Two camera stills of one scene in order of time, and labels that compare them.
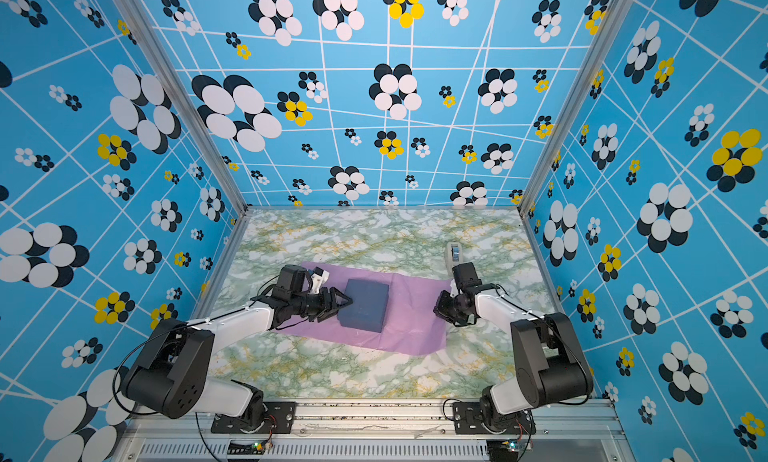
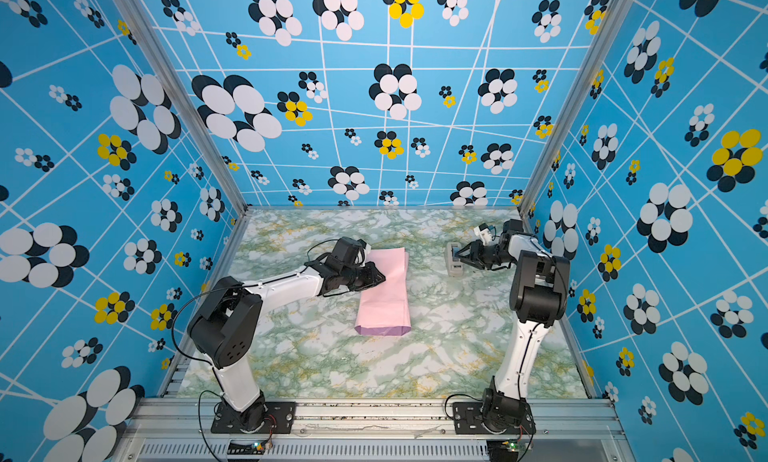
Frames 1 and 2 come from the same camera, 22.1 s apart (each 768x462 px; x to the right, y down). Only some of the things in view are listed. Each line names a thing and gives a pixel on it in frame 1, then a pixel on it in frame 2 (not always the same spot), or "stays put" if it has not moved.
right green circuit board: x=503 y=449 stays put
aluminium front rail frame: x=568 y=431 stays put
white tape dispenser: x=454 y=256 stays put
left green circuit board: x=238 y=448 stays put
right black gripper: x=441 y=309 to x=476 y=256
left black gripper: x=333 y=291 to x=372 y=277
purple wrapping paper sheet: x=410 y=323 to x=384 y=309
